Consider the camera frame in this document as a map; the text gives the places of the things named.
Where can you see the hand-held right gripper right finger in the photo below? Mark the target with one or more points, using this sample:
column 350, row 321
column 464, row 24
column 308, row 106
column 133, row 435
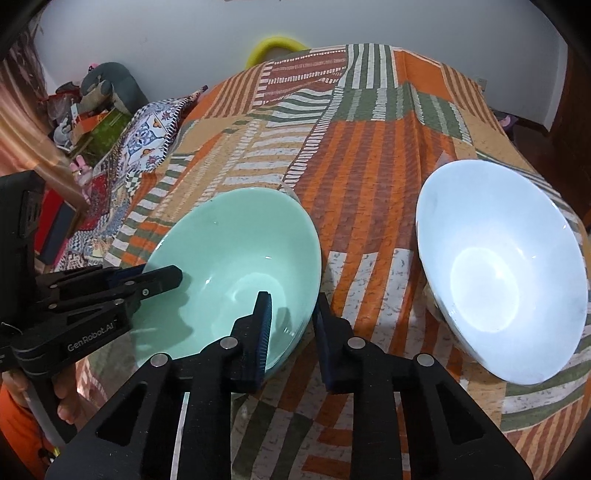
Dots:
column 323, row 346

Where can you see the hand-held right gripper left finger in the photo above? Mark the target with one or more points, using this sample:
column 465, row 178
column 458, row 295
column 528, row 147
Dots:
column 263, row 341

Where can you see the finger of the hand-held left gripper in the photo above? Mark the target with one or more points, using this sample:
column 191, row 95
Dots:
column 124, row 274
column 157, row 279

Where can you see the green bowl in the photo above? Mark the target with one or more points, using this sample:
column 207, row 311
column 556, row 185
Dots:
column 231, row 249

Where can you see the person's left hand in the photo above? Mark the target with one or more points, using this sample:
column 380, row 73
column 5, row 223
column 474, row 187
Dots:
column 74, row 397

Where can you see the red box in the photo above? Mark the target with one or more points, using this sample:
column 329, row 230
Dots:
column 53, row 217

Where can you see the person's orange clothing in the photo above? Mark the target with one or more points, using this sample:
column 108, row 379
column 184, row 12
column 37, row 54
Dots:
column 18, row 438

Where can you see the pink rabbit toy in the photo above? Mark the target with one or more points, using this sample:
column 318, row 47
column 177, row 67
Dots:
column 82, row 173

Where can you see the patterned patchwork blanket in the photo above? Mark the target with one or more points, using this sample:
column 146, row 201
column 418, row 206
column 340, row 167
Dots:
column 143, row 138

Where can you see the green box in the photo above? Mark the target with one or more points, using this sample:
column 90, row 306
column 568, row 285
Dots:
column 104, row 131

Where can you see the orange striped patchwork blanket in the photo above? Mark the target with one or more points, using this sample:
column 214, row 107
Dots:
column 360, row 184

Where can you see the brown striped curtain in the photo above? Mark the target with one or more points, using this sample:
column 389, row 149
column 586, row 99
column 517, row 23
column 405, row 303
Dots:
column 23, row 129

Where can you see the white bowl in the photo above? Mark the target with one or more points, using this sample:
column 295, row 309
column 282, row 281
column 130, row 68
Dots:
column 489, row 258

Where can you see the yellow fuzzy object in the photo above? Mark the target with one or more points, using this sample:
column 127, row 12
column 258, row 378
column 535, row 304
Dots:
column 277, row 41

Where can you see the small pink object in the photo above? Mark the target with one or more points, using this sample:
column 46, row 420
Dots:
column 506, row 122

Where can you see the brown wooden door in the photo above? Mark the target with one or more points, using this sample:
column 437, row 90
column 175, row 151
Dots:
column 572, row 115

